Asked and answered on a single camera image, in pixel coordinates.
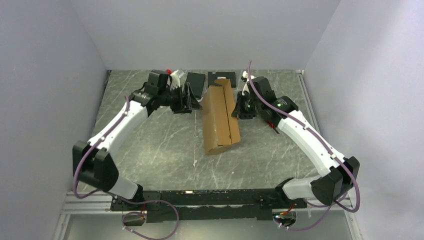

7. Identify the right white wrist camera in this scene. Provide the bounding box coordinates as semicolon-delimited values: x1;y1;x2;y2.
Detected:
240;70;250;96

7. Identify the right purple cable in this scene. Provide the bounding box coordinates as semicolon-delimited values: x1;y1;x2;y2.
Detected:
246;60;362;214

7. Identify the aluminium frame rail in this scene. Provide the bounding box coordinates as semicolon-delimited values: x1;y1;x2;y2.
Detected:
295;69;321;134

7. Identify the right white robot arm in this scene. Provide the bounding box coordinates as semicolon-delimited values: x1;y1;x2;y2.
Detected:
232;71;360;208

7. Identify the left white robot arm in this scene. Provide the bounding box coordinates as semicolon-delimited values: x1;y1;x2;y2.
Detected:
72;69;202;210

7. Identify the purple cable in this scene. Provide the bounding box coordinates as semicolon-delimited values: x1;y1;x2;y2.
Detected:
246;60;362;214
72;94;131;200

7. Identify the brown cardboard express box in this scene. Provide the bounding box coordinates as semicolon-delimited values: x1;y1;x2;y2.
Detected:
201;78;241;155

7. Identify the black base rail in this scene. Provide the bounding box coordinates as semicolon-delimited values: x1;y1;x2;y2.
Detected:
110;188;307;223

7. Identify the black box with label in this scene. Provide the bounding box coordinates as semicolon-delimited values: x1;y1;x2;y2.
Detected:
207;71;237;88

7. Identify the black foam block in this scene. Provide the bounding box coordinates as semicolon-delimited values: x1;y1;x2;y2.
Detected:
186;72;206;99

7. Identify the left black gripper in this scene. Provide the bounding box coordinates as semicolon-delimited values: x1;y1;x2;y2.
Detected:
159;82;203;114

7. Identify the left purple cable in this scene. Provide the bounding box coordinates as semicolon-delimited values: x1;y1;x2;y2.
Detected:
72;94;131;200

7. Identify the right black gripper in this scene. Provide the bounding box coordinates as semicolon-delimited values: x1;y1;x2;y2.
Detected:
232;91;262;120

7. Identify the red black utility knife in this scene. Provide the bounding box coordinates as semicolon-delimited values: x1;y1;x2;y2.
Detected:
266;121;279;134

